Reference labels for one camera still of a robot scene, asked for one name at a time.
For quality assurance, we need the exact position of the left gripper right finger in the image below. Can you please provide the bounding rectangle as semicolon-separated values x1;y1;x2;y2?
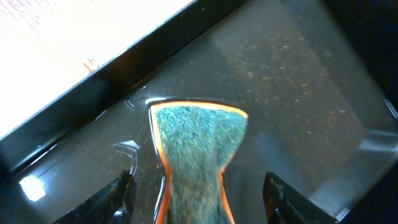
262;172;339;224

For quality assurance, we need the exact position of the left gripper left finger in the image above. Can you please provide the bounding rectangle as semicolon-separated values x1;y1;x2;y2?
53;170;137;224

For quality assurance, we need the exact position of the orange green scrub sponge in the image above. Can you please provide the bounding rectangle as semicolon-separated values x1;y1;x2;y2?
149;101;248;223

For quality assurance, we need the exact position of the black rectangular water tray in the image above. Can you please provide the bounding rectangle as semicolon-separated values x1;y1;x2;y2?
1;1;397;223

